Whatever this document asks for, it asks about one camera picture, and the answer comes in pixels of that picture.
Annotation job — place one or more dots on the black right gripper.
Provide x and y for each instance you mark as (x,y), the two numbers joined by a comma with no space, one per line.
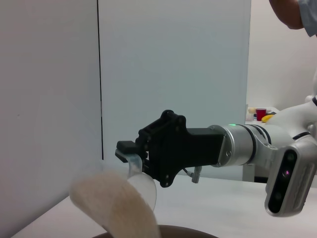
(178,148)

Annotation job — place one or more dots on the clear plastic measuring cup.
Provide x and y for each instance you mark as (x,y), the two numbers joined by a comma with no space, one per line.
(146,186)

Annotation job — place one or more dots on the white rice grains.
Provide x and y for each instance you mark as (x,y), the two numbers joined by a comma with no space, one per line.
(116,198)

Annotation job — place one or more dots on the stainless steel mixing bowl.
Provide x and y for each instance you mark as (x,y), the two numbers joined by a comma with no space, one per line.
(188,231)

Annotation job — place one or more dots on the red plastic cup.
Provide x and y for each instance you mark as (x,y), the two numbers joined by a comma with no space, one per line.
(260,114)

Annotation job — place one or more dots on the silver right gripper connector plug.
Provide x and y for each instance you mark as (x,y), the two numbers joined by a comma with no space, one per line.
(196,174)

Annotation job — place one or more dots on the white small container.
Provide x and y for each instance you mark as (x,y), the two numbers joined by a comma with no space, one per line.
(249,116)

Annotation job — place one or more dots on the cream round item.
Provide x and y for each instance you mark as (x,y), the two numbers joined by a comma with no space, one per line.
(252,110)

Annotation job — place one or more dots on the yellow banana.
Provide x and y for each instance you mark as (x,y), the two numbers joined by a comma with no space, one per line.
(267,118)

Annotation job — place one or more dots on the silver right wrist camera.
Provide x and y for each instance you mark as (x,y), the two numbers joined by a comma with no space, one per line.
(287,181)

